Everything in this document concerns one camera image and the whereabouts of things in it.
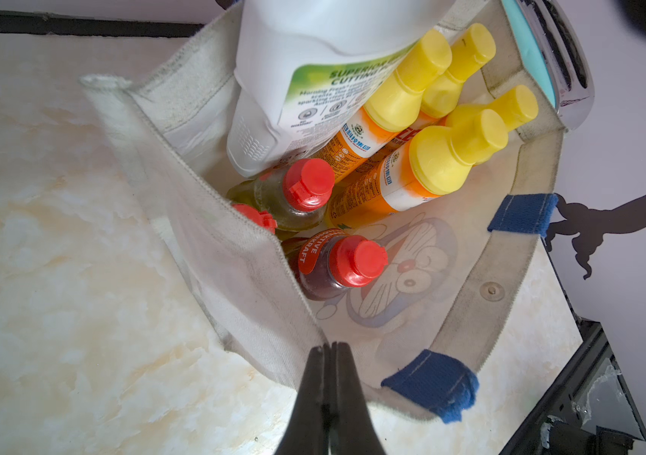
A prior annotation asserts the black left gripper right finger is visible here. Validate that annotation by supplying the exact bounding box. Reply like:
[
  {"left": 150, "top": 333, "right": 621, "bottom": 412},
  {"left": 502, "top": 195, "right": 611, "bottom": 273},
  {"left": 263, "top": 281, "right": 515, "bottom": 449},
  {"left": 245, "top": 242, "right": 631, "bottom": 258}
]
[{"left": 330, "top": 342, "right": 385, "bottom": 455}]

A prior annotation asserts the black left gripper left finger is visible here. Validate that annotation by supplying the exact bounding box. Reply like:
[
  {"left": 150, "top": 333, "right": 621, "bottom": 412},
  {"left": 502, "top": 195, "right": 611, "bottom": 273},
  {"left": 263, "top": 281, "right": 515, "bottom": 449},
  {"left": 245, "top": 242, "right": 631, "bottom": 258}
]
[{"left": 275, "top": 344, "right": 330, "bottom": 455}]

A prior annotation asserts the white canvas shopping bag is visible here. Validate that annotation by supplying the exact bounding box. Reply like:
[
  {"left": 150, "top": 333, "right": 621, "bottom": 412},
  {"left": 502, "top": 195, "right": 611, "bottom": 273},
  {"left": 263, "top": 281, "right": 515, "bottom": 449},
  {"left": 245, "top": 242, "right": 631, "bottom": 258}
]
[{"left": 81, "top": 5, "right": 566, "bottom": 423}]

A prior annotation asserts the red liquid soap bottle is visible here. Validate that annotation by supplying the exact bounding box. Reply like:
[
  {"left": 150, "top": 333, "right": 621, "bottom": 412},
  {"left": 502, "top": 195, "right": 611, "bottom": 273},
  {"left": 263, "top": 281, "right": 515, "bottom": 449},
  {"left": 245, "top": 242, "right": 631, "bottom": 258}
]
[{"left": 281, "top": 229, "right": 388, "bottom": 301}]

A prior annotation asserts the dark green soap bottle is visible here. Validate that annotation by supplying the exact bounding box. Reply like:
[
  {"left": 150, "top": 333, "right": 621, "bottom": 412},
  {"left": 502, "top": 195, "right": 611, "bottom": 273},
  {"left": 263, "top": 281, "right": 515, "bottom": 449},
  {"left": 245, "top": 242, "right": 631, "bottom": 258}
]
[{"left": 233, "top": 203, "right": 277, "bottom": 234}]

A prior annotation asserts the yellow-green soap bottle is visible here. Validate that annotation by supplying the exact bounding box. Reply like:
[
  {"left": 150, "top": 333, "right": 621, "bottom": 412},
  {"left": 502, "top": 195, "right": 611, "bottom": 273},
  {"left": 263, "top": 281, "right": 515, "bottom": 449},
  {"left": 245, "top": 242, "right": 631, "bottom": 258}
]
[{"left": 226, "top": 158, "right": 334, "bottom": 240}]

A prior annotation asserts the orange dish soap bottle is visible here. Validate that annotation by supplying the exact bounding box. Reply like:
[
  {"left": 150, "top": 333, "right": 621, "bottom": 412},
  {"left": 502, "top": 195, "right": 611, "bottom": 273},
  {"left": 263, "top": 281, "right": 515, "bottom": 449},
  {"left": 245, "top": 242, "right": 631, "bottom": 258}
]
[
  {"left": 313, "top": 30, "right": 453, "bottom": 183},
  {"left": 440, "top": 85, "right": 539, "bottom": 132},
  {"left": 325, "top": 109, "right": 508, "bottom": 229},
  {"left": 411, "top": 23, "right": 496, "bottom": 132}
]

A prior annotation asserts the white bottle green cap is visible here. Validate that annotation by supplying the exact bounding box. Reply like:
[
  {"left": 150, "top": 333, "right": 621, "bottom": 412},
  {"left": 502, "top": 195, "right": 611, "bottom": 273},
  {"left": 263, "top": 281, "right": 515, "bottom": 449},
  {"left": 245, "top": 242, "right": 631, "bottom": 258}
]
[{"left": 226, "top": 0, "right": 454, "bottom": 177}]

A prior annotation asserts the mint chrome toaster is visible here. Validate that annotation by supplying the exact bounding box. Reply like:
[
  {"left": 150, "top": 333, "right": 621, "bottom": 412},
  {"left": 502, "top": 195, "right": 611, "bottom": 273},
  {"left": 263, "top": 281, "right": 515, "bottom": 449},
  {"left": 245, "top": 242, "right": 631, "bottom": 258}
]
[{"left": 502, "top": 0, "right": 595, "bottom": 130}]

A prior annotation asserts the black base frame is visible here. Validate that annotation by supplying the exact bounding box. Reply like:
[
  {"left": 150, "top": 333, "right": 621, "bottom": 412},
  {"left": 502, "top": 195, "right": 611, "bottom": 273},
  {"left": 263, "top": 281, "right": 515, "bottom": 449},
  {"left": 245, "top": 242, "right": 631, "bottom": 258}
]
[{"left": 501, "top": 320, "right": 646, "bottom": 454}]

